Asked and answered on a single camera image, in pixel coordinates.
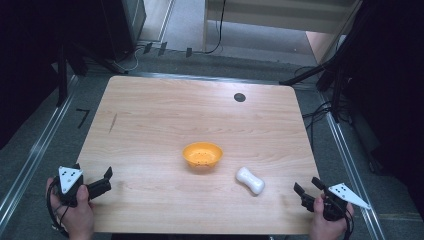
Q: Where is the black tripod stand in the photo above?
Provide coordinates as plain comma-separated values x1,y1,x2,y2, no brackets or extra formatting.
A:
279,13,371,124

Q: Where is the white wooden furniture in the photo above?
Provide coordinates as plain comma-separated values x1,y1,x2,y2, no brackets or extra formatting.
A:
202,0,363,64

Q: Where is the black hanging cable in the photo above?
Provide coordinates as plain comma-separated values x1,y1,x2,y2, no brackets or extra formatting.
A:
201,0,228,55

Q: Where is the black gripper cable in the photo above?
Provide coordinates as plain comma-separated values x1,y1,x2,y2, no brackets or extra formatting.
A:
46,181,72,239
342,209,355,240

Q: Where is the person's left hand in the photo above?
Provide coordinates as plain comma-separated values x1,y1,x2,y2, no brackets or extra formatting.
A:
45,176,96,240

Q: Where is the black cabinet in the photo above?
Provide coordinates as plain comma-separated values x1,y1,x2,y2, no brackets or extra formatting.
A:
98,0,148,62

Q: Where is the black floor cable bundle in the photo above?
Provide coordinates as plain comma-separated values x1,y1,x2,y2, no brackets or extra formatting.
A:
301,65,353,144

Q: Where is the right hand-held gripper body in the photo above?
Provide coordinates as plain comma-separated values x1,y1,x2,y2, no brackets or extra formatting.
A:
313,182,372,222

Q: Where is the person's right hand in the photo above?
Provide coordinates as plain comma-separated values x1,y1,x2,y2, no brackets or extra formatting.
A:
308,194,355,240

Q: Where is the white floor cable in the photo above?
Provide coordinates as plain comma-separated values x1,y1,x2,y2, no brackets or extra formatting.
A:
112,45,145,74

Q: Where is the white soap bar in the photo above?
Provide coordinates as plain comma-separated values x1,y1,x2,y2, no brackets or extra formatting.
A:
235,166,266,196

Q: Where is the orange plastic bowl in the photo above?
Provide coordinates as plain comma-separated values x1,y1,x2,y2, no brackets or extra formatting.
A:
181,141,224,170

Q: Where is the dark curtain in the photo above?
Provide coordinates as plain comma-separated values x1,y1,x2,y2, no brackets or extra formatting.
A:
336,0,424,214
0,0,111,151

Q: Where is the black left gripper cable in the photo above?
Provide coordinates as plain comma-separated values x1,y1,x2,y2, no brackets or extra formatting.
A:
46,181,72,239

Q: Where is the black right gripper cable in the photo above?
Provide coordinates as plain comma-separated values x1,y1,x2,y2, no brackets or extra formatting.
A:
342,209,355,240

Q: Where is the metal floor rail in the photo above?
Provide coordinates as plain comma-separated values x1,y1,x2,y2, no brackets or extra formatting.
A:
318,93,387,240
0,75,80,231
125,71,321,88

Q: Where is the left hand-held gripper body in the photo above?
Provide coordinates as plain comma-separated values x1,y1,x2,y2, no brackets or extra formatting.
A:
54,163,91,208

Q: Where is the black metal stand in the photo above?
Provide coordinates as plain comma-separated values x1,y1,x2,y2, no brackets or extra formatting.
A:
55,39,88,108

